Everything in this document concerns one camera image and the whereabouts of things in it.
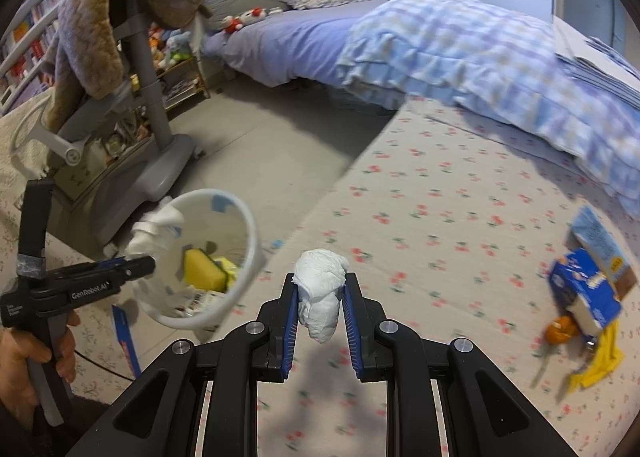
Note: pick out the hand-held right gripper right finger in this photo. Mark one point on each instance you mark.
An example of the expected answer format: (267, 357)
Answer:
(352, 332)

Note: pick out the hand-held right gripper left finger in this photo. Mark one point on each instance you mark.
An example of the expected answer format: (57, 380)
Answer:
(289, 332)

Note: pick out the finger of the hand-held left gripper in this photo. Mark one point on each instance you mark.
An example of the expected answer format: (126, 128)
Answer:
(140, 268)
(112, 264)

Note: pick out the white tissue ball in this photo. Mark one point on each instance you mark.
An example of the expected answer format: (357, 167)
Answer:
(320, 287)

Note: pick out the yellow paper bowl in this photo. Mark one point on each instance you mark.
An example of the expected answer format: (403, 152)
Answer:
(200, 269)

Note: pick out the white plastic waste bin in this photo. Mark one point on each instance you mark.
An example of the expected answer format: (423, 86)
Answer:
(242, 247)

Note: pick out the person's left hand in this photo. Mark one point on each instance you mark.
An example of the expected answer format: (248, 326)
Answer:
(20, 362)

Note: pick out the cream floral cloth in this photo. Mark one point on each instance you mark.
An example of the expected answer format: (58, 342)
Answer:
(95, 337)

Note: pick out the blue flat packet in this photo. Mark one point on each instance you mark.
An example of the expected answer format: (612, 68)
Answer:
(127, 342)

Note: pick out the grey adjustable chair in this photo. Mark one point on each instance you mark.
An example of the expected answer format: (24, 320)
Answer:
(160, 162)

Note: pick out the wooden toy shelf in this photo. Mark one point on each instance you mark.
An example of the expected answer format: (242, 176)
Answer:
(175, 82)

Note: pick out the orange peel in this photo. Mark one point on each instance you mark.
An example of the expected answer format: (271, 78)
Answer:
(560, 329)

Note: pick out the small blue carton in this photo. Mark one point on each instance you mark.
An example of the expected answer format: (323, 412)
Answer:
(580, 287)

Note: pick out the yellow wrapper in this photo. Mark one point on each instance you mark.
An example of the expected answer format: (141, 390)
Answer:
(602, 362)

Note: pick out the brown snack carton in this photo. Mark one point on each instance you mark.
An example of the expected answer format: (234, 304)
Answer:
(597, 237)

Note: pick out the red white plush toy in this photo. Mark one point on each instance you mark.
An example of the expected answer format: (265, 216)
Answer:
(245, 19)

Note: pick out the purple bed sheet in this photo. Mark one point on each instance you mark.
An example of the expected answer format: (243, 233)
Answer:
(290, 42)

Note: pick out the blue checked ruffled blanket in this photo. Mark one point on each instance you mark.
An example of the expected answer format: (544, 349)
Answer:
(475, 47)

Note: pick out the folded striped cloth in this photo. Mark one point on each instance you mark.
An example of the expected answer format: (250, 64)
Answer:
(600, 67)

